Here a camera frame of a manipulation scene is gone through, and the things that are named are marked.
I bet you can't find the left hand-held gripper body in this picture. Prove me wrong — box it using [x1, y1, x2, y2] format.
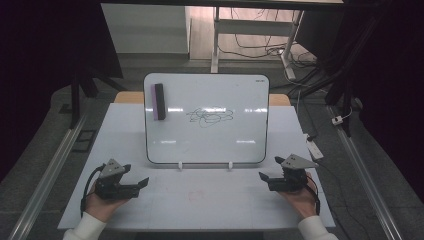
[94, 158, 141, 201]

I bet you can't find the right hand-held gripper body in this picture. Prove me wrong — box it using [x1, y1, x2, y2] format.
[268, 153, 319, 193]

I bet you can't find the person's left hand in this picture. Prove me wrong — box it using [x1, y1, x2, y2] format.
[84, 191, 129, 223]

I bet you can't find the person's right hand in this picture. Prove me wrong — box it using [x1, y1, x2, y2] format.
[279, 173, 318, 219]

